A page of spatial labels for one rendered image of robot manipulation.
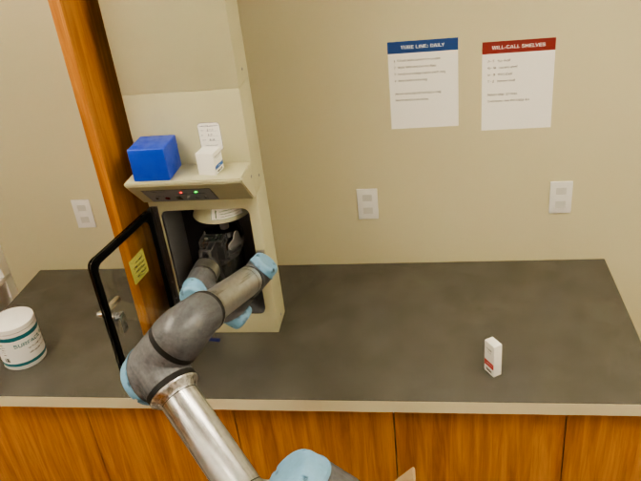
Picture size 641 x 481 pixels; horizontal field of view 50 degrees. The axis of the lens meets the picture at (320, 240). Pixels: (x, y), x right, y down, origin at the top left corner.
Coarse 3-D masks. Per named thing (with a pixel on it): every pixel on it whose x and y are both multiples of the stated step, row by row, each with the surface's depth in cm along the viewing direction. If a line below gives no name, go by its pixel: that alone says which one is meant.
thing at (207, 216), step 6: (198, 210) 199; (204, 210) 198; (210, 210) 197; (216, 210) 196; (222, 210) 196; (228, 210) 197; (234, 210) 198; (240, 210) 199; (246, 210) 201; (198, 216) 199; (204, 216) 198; (210, 216) 197; (216, 216) 197; (222, 216) 197; (228, 216) 197; (234, 216) 198; (240, 216) 199; (204, 222) 198; (210, 222) 197; (216, 222) 197; (222, 222) 197
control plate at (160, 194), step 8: (144, 192) 183; (152, 192) 183; (160, 192) 183; (168, 192) 183; (176, 192) 183; (184, 192) 183; (192, 192) 183; (200, 192) 182; (208, 192) 182; (160, 200) 190; (168, 200) 190
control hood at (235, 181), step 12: (180, 168) 185; (192, 168) 184; (228, 168) 182; (240, 168) 181; (132, 180) 181; (156, 180) 179; (168, 180) 178; (180, 180) 177; (192, 180) 177; (204, 180) 176; (216, 180) 176; (228, 180) 175; (240, 180) 175; (252, 180) 185; (132, 192) 184; (216, 192) 182; (228, 192) 182; (240, 192) 182; (252, 192) 185
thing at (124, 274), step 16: (144, 224) 191; (112, 240) 178; (128, 240) 184; (144, 240) 192; (96, 256) 172; (112, 256) 178; (128, 256) 185; (144, 256) 192; (112, 272) 178; (128, 272) 185; (144, 272) 193; (160, 272) 201; (112, 288) 178; (128, 288) 186; (144, 288) 193; (160, 288) 202; (112, 304) 179; (128, 304) 186; (144, 304) 194; (160, 304) 202; (128, 320) 186; (144, 320) 194; (128, 336) 187; (128, 352) 187
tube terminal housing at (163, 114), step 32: (128, 96) 180; (160, 96) 179; (192, 96) 178; (224, 96) 176; (160, 128) 183; (192, 128) 182; (224, 128) 181; (256, 128) 191; (192, 160) 187; (224, 160) 185; (256, 160) 190; (256, 192) 189; (256, 224) 194; (256, 320) 211
